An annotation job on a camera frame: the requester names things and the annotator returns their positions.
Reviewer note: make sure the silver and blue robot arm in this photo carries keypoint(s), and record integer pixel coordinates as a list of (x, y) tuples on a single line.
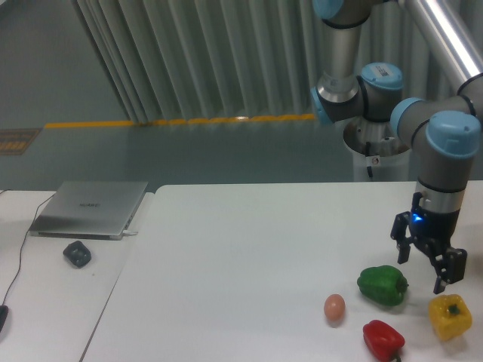
[(445, 134)]

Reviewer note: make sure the brown egg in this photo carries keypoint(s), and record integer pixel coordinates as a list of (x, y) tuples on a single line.
[(334, 307)]

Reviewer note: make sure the green bell pepper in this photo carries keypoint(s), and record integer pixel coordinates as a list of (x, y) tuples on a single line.
[(384, 284)]

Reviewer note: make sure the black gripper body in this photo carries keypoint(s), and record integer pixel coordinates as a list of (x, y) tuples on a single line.
[(431, 231)]

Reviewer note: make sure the silver laptop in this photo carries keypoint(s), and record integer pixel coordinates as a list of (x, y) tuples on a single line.
[(90, 210)]

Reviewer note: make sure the yellow bell pepper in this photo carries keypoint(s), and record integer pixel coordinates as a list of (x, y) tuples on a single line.
[(449, 316)]

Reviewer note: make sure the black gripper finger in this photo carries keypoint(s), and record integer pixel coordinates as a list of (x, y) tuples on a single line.
[(450, 267), (398, 234)]

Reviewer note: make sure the red bell pepper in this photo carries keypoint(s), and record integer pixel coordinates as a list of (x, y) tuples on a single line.
[(383, 341)]

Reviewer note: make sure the pleated grey curtain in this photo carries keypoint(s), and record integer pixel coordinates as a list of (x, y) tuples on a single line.
[(170, 60)]

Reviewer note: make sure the small black object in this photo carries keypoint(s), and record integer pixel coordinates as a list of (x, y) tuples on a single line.
[(77, 254)]

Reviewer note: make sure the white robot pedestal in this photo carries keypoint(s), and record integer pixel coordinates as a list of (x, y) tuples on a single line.
[(378, 155)]

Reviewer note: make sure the black computer mouse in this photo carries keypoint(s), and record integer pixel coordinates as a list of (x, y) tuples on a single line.
[(4, 310)]

